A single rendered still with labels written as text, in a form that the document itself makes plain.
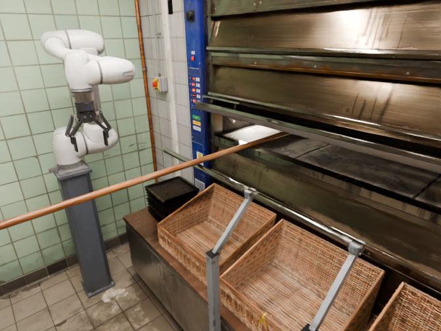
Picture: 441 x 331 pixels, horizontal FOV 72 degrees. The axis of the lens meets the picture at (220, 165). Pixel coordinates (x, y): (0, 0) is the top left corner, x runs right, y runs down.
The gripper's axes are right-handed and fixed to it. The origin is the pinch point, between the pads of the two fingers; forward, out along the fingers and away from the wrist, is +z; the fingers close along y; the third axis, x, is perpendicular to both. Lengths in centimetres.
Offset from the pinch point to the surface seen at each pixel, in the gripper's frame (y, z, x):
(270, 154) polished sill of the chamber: -83, 13, 37
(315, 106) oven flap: -79, -17, 65
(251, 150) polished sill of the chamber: -81, 15, 24
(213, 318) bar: -23, 73, 60
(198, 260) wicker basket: -33, 62, 34
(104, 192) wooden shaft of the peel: 4.6, 13.9, 22.5
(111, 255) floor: -27, 131, -93
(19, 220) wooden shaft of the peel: 35.3, 15.0, 22.6
